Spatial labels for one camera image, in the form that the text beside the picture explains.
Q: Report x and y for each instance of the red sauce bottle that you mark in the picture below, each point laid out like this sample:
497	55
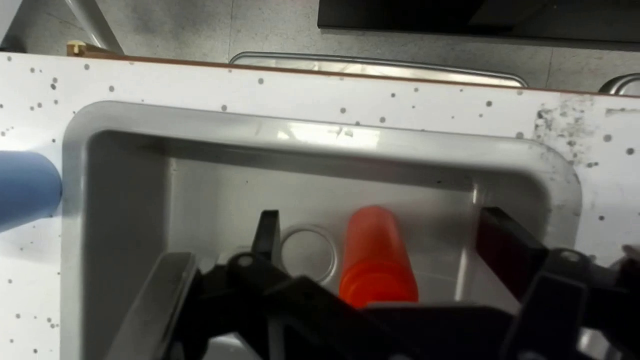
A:
374	261

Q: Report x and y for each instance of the grey toy sink basin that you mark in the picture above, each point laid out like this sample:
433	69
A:
142	180

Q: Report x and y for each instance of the blue cup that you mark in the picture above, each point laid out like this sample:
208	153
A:
30	188

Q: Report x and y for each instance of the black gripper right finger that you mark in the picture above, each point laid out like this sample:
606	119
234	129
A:
509	250

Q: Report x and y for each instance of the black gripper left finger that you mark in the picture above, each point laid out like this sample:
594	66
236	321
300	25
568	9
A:
267	235

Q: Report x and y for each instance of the grey oven door handle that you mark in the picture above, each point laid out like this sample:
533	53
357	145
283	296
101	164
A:
374	66

